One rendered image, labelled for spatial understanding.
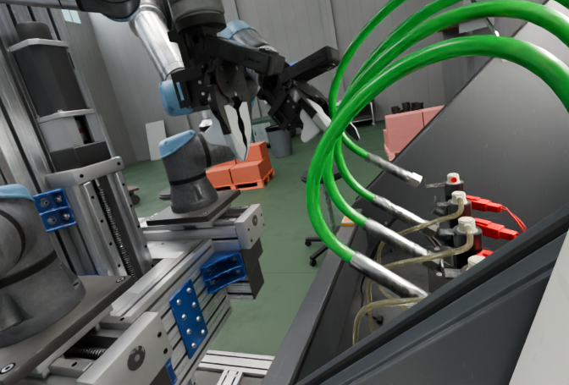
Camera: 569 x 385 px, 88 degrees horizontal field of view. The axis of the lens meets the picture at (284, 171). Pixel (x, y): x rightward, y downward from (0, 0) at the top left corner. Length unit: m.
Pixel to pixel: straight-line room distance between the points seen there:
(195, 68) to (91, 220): 0.50
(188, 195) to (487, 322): 0.83
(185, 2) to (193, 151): 0.55
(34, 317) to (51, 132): 0.40
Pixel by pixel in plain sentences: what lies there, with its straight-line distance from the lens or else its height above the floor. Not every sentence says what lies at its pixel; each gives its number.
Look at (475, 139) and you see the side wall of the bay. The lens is 0.85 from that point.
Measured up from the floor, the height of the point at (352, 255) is 1.14.
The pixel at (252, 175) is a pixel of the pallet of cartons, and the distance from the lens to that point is 4.81.
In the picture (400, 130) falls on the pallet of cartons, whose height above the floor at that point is 0.46.
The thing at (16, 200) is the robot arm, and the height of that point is 1.24.
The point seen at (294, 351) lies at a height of 0.95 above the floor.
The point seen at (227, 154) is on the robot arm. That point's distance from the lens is 0.97.
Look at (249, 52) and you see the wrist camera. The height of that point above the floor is 1.37.
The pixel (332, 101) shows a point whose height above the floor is 1.28.
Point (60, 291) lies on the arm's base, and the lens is 0.65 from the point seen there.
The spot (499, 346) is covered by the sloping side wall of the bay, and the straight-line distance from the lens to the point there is 0.22.
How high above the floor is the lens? 1.31
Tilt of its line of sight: 14 degrees down
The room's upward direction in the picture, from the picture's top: 12 degrees counter-clockwise
